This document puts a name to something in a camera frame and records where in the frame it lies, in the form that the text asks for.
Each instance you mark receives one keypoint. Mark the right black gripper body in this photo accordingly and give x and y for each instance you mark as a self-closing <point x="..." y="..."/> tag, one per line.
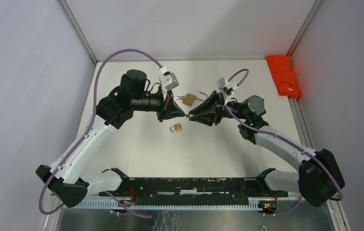
<point x="222" y="109"/>

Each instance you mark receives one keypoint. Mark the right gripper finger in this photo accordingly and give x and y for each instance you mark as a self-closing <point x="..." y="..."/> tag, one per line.
<point x="204" y="119"/>
<point x="205" y="105"/>

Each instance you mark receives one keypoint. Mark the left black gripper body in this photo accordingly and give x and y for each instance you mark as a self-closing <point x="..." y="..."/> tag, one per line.
<point x="160" y="113"/>

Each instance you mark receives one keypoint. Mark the silver keys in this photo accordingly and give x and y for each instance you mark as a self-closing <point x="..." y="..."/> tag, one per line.
<point x="179" y="98"/>

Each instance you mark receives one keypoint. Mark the small brass padlock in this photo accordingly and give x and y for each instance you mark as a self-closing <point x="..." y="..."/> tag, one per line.
<point x="176" y="128"/>

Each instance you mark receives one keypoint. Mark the large brass padlock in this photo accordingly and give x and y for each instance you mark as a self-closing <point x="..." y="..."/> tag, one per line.
<point x="189" y="99"/>

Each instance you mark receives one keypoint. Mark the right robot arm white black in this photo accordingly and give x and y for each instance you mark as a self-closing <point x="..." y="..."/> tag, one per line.
<point x="316" y="176"/>

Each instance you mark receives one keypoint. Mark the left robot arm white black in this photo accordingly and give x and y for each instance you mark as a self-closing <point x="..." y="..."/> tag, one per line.
<point x="63" y="177"/>

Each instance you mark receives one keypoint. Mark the orange folded cloth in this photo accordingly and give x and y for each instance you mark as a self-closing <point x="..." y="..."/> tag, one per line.
<point x="283" y="76"/>

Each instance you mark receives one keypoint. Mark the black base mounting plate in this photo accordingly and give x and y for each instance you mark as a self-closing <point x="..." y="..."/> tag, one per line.
<point x="195" y="191"/>

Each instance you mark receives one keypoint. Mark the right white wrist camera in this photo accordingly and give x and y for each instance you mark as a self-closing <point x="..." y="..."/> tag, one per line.
<point x="227" y="88"/>

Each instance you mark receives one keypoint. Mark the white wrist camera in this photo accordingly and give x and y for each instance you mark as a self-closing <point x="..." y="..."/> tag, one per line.
<point x="167" y="80"/>
<point x="227" y="88"/>

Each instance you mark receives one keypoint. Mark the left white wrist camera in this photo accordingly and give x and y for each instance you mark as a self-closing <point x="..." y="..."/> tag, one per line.
<point x="167" y="80"/>

